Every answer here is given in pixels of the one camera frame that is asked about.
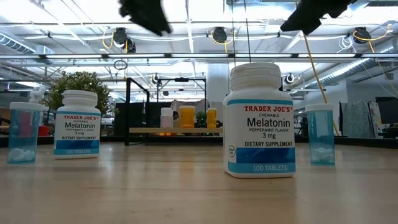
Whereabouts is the white Trader Joe's melatonin bottle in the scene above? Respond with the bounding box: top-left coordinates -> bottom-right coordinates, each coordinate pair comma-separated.
222,62 -> 297,179
53,90 -> 102,160

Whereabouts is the clear pill bottle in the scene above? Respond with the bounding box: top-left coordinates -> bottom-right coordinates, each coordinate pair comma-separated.
160,107 -> 174,129

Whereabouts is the white robot figure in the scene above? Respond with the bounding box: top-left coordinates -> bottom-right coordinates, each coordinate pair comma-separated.
28,86 -> 47,105

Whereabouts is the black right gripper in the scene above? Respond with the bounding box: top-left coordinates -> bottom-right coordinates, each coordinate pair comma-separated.
280,0 -> 356,36

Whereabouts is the small amber pill vial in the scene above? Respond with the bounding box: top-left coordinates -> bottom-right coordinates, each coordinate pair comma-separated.
206,107 -> 218,129

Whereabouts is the black metal rig frame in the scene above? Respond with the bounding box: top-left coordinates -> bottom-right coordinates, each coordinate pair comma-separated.
0,134 -> 398,149

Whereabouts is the green potted plant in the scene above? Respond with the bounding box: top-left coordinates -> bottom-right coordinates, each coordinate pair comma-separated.
40,70 -> 112,116

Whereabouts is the dark computer monitor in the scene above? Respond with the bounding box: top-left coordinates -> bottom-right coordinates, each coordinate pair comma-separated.
375,96 -> 398,125

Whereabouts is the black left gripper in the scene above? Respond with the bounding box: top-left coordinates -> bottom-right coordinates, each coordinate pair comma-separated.
118,0 -> 173,36

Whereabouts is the yellow hanging cable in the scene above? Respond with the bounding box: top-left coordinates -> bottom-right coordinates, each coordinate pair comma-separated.
302,32 -> 340,137

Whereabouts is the LED light bar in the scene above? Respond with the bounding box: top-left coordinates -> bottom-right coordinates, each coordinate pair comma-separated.
0,52 -> 398,60

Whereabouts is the small green plant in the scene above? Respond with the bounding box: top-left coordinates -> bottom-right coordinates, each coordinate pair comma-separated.
195,111 -> 208,128

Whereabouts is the black partition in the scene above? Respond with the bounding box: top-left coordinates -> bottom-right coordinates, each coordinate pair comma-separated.
113,101 -> 162,137

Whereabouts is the blue pill vial white cap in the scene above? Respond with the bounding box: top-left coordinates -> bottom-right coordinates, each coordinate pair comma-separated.
304,103 -> 336,166
6,101 -> 44,165

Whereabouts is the wooden shelf black metal frame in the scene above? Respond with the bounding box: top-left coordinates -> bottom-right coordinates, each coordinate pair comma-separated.
124,77 -> 225,147

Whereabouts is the silver ventilation duct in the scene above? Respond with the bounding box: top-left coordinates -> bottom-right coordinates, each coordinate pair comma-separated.
294,46 -> 398,94

